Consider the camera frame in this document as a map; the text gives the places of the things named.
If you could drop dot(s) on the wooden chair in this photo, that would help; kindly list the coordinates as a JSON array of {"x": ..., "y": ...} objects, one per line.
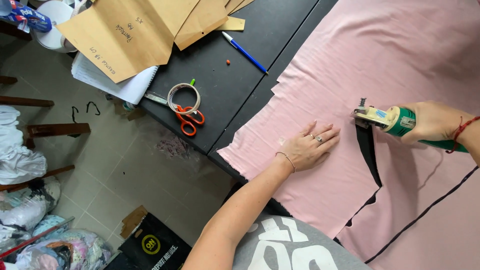
[{"x": 56, "y": 130}]

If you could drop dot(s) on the blue plastic packet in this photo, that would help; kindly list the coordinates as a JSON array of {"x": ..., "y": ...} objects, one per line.
[{"x": 28, "y": 17}]

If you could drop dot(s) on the brown cardboard piece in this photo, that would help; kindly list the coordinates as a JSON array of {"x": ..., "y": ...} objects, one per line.
[{"x": 133, "y": 221}]

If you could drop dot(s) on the person's right hand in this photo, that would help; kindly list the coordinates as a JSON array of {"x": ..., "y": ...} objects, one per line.
[{"x": 437, "y": 120}]

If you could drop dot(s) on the white elastic band roll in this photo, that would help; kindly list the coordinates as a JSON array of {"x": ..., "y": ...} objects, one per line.
[{"x": 50, "y": 22}]

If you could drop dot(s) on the heap of white cloth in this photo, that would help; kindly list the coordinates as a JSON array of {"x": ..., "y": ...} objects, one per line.
[{"x": 18, "y": 157}]

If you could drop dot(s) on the folded brown paper pattern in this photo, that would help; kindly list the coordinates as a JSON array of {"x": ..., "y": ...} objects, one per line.
[{"x": 198, "y": 22}]

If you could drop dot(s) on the person's grey printed shirt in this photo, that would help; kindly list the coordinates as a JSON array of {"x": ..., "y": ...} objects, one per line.
[{"x": 292, "y": 247}]

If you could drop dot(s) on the large brown paper pattern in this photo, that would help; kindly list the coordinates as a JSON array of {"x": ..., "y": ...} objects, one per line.
[{"x": 123, "y": 37}]

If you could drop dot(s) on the red stick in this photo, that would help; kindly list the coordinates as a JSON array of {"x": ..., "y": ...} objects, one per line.
[{"x": 37, "y": 237}]

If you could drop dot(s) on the white spiral notebook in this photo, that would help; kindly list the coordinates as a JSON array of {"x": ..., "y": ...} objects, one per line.
[{"x": 127, "y": 88}]

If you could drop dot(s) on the green electric fabric cutter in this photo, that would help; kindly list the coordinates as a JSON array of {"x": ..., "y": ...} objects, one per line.
[{"x": 395, "y": 120}]

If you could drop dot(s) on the blue ballpoint pen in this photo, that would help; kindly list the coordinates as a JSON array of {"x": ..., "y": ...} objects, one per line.
[{"x": 245, "y": 53}]

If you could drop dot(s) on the heap of fabric scrap bags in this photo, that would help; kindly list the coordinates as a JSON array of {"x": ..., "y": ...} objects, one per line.
[{"x": 41, "y": 240}]

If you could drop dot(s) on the person's left hand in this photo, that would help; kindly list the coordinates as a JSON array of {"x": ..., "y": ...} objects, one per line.
[{"x": 305, "y": 150}]

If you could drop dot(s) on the black bag with yellow logo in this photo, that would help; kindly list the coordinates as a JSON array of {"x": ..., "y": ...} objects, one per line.
[{"x": 157, "y": 243}]

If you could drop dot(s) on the small brown paper piece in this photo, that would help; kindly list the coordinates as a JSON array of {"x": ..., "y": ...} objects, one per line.
[{"x": 234, "y": 24}]

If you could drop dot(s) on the black fabric strip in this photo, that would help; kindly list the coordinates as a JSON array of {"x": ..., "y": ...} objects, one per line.
[
  {"x": 74, "y": 114},
  {"x": 93, "y": 108}
]

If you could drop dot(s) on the brown paper pattern stack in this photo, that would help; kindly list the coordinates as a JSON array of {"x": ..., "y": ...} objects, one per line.
[{"x": 238, "y": 4}]

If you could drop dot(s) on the cut pink fabric piece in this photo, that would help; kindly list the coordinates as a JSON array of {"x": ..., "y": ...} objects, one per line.
[{"x": 442, "y": 232}]

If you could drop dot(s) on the large pink fabric sheet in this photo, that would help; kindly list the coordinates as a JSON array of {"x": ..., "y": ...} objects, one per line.
[{"x": 356, "y": 52}]

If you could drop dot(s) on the clear adhesive tape roll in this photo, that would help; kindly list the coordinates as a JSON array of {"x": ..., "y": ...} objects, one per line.
[{"x": 170, "y": 98}]

